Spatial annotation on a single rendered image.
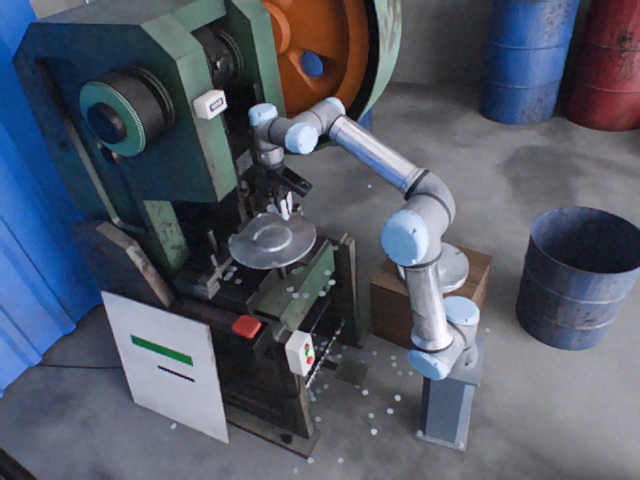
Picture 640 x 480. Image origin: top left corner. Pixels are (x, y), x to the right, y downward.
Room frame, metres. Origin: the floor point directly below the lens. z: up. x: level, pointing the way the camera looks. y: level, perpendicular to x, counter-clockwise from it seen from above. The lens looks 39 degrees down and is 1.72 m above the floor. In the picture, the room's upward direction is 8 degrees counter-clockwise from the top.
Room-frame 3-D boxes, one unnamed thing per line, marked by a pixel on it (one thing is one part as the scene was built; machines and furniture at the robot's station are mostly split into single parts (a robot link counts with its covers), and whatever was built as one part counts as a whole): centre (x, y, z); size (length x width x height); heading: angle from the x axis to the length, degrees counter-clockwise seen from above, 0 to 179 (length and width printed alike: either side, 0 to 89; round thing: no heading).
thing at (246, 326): (0.84, 0.24, 0.72); 0.07 x 0.06 x 0.08; 59
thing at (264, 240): (1.17, 0.15, 0.78); 0.29 x 0.29 x 0.01
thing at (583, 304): (1.29, -1.05, 0.24); 0.42 x 0.42 x 0.48
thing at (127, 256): (1.08, 0.52, 0.45); 0.92 x 0.12 x 0.90; 59
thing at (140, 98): (1.04, 0.41, 1.31); 0.22 x 0.12 x 0.22; 59
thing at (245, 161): (1.22, 0.23, 1.04); 0.17 x 0.15 x 0.30; 59
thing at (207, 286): (1.09, 0.35, 0.76); 0.17 x 0.06 x 0.10; 149
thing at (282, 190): (1.15, 0.11, 1.03); 0.09 x 0.08 x 0.12; 59
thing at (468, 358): (0.87, -0.38, 0.50); 0.15 x 0.15 x 0.10
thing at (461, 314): (0.86, -0.37, 0.62); 0.13 x 0.12 x 0.14; 136
